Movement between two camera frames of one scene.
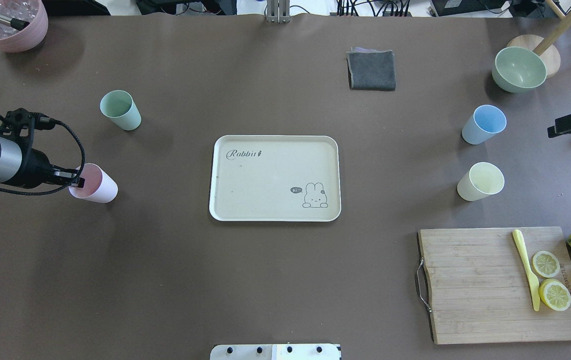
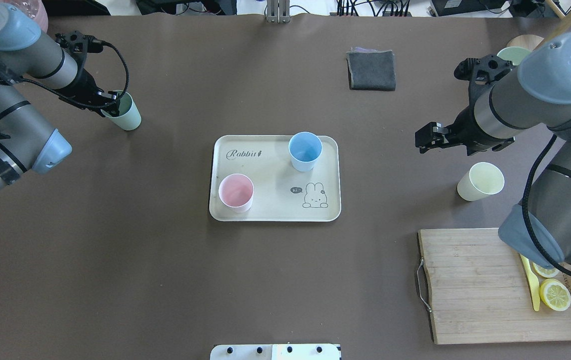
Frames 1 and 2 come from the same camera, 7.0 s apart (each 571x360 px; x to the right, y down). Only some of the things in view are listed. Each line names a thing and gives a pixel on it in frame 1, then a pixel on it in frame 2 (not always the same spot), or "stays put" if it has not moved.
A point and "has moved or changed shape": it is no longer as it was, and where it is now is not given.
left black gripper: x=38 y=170 → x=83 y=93
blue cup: x=486 y=121 has moved or changed shape
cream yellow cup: x=483 y=179 stays put
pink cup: x=99 y=187 → x=236 y=191
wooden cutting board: x=476 y=283 stays put
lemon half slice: x=554 y=294 stays put
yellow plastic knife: x=532 y=282 stays put
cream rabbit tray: x=275 y=178 stays put
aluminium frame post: x=278 y=11 stays put
